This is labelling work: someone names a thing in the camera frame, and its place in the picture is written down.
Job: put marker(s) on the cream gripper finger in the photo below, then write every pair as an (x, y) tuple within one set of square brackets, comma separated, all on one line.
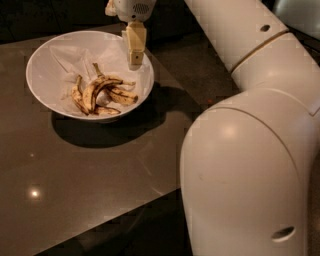
[(110, 9), (134, 37)]

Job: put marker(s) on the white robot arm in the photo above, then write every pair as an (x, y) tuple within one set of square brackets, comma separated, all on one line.
[(245, 162)]

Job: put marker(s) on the right spotted banana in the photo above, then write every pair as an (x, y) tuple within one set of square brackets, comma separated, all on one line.
[(122, 96)]

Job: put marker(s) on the left spotted banana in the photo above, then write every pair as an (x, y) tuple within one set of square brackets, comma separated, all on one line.
[(76, 95)]

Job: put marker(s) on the white bowl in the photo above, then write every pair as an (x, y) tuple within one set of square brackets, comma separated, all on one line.
[(44, 75)]

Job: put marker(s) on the dark cabinets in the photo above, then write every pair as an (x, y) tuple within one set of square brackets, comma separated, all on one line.
[(28, 19)]

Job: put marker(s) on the bottom small spotted banana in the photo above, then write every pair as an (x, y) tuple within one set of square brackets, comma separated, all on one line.
[(106, 110)]

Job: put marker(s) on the white paper liner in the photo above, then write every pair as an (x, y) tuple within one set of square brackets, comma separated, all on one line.
[(76, 61)]

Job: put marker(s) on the curved spotted banana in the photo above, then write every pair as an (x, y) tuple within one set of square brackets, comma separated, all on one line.
[(102, 82)]

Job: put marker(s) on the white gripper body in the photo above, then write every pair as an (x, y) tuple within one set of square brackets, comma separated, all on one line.
[(132, 8)]

